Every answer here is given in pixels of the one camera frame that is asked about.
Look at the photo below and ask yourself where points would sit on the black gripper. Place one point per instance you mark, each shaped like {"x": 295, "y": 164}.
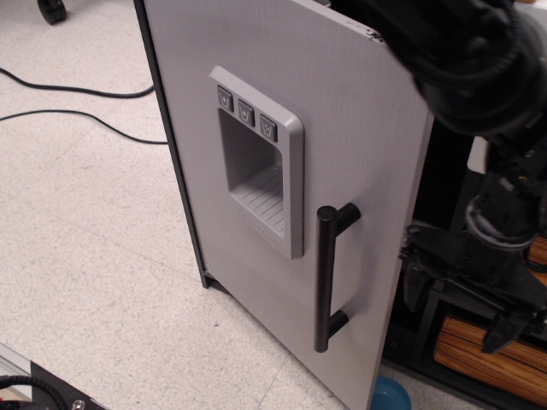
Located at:
{"x": 499, "y": 279}

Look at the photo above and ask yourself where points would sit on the black bar door handle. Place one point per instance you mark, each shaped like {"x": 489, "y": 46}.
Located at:
{"x": 330, "y": 223}

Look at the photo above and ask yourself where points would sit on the grey toy fridge door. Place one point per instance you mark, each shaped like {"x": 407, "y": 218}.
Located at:
{"x": 365, "y": 136}

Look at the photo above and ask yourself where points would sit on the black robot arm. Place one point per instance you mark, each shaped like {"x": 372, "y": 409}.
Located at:
{"x": 481, "y": 68}

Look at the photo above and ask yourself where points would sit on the dark shelf unit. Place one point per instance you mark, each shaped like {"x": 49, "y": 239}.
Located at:
{"x": 411, "y": 337}

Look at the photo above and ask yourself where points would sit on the blue plastic bowl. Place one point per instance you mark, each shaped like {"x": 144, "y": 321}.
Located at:
{"x": 389, "y": 394}

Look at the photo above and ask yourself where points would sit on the white counter top block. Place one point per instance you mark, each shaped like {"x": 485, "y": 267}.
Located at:
{"x": 477, "y": 155}

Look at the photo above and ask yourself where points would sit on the grey water dispenser panel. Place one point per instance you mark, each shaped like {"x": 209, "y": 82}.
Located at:
{"x": 263, "y": 148}

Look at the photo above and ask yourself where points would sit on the black caster wheel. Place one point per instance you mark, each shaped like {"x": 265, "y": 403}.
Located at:
{"x": 53, "y": 11}

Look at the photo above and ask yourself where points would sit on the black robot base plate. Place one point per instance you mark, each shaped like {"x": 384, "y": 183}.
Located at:
{"x": 73, "y": 398}

